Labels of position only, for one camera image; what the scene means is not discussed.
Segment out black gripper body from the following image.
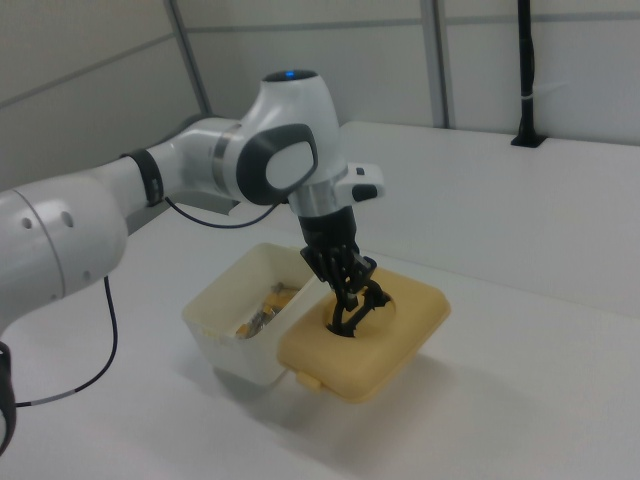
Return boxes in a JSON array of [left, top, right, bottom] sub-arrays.
[[298, 205, 361, 257]]

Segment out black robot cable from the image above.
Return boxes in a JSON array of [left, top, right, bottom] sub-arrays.
[[13, 195, 290, 409]]

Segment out yellow and grey tools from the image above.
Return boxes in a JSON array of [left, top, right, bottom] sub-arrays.
[[233, 281, 304, 341]]

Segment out black cable strap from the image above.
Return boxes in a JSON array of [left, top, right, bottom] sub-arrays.
[[0, 339, 19, 451], [122, 148, 167, 208]]

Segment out black lid handle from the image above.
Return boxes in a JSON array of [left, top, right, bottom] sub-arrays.
[[326, 279, 395, 340]]

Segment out black pole with base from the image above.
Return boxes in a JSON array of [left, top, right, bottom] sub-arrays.
[[509, 0, 547, 150]]

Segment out tan case lid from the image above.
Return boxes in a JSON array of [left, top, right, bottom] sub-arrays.
[[277, 267, 452, 405]]

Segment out white plastic tool case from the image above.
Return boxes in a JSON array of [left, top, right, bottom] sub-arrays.
[[180, 242, 326, 389]]

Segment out grey partition post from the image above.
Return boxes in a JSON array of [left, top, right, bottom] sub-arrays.
[[427, 0, 457, 129], [164, 0, 217, 117]]

